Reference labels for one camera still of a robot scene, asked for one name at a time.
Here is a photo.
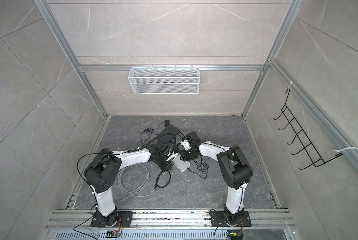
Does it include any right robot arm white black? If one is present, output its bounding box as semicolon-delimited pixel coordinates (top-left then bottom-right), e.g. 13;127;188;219
179;132;254;226

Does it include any aluminium frame rail front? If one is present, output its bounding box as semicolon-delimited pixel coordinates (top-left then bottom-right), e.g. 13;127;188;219
45;209;295;230

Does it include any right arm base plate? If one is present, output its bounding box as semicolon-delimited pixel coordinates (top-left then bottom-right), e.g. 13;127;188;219
209;210;252;227

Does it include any dark grey network switch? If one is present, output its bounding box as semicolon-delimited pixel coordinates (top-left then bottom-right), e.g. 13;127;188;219
157;125;180;146

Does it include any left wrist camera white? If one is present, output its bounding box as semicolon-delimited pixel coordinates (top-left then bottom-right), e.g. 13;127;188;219
165;150;178;161

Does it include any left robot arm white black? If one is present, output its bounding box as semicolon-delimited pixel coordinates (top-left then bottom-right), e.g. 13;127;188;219
78;133;178;228

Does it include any black power adapter with cord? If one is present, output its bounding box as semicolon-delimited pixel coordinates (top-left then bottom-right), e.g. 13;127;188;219
139;120;170;144

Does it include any small black cable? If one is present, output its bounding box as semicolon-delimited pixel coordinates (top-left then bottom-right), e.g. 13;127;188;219
154;169;171;189

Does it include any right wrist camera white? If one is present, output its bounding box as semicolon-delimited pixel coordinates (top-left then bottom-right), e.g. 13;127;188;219
181;139;192;151

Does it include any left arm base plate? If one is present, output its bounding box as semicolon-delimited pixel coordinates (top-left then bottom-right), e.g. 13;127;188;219
90;211;133;228

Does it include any white rectangular box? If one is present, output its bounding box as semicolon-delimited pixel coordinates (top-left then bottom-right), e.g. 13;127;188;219
172;155;191;173

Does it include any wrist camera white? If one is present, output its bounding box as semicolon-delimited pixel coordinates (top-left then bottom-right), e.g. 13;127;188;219
181;139;192;151
165;150;178;161

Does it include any grey cable bundle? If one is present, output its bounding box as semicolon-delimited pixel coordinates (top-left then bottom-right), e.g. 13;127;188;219
117;162;180;202

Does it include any black wire hook rack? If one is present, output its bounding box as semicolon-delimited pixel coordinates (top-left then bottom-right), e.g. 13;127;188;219
273;89;343;170

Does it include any white wire mesh basket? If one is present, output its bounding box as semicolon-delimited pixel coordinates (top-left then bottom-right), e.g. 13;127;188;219
128;67;201;95

